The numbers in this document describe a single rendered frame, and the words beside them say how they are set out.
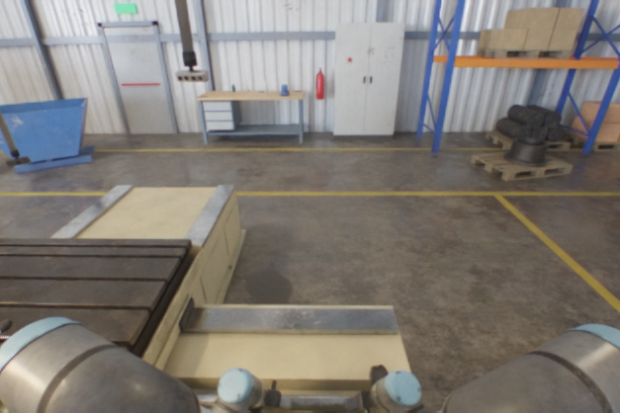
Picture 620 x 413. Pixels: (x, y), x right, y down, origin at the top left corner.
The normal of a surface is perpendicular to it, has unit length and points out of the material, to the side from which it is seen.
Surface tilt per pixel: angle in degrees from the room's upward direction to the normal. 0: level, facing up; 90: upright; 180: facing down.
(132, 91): 90
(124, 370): 32
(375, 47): 90
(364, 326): 0
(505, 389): 38
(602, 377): 15
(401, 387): 20
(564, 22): 90
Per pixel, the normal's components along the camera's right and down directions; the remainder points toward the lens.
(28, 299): 0.00, -0.88
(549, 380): -0.31, -0.83
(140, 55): -0.01, 0.47
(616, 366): 0.09, -0.73
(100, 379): 0.35, -0.73
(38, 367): -0.19, -0.62
